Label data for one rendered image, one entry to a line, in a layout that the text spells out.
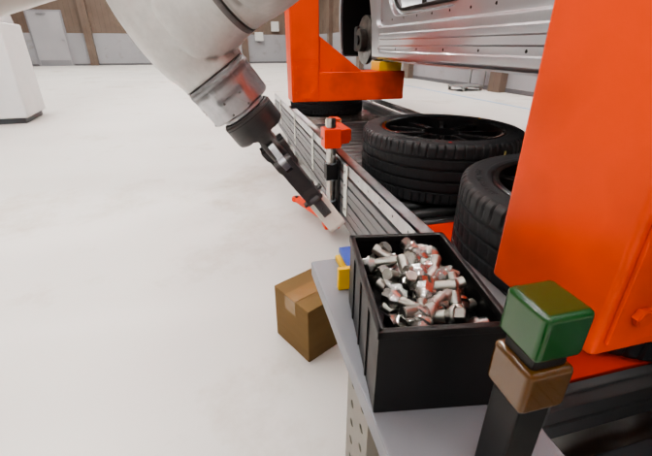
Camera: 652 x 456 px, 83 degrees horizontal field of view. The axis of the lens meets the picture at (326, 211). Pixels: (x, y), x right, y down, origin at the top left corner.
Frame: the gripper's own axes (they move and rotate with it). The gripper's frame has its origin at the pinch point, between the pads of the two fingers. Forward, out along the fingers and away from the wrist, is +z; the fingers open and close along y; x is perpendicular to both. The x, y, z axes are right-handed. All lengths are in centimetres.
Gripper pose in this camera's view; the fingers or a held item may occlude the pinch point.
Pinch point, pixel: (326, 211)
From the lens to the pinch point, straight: 59.9
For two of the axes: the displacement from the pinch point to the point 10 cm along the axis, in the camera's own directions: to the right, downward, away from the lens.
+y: 2.4, 4.0, -8.9
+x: 7.9, -6.1, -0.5
